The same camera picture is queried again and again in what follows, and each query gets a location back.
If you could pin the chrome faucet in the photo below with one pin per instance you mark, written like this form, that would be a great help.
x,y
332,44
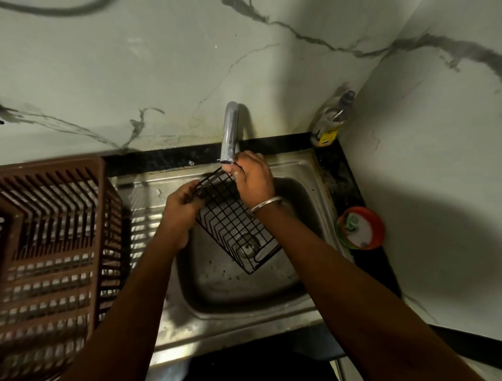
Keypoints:
x,y
229,131

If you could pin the green scrub pad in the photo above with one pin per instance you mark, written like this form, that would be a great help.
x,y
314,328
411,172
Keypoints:
x,y
351,223

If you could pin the person's right forearm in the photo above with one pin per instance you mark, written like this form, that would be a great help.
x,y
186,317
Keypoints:
x,y
364,298

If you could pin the person's left forearm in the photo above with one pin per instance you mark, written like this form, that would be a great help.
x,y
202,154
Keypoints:
x,y
121,310

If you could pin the orange round container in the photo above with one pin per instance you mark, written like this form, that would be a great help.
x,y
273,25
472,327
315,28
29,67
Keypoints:
x,y
361,227

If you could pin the person's dark clothing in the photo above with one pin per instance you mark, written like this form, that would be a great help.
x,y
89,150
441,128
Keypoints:
x,y
255,361

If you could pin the black wire rack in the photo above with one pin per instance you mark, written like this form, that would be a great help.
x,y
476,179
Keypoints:
x,y
235,227

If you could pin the brown plastic dish basket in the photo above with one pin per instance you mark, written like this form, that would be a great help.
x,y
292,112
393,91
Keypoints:
x,y
47,251

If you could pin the person's right hand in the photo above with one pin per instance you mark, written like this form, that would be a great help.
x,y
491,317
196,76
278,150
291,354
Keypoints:
x,y
253,178

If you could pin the person's left hand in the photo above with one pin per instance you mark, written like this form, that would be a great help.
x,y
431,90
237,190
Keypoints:
x,y
178,216

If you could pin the clear dish soap bottle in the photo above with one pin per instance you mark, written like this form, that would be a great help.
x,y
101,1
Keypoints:
x,y
332,119

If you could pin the stainless steel sink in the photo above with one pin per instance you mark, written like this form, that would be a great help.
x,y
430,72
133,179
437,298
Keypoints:
x,y
243,290

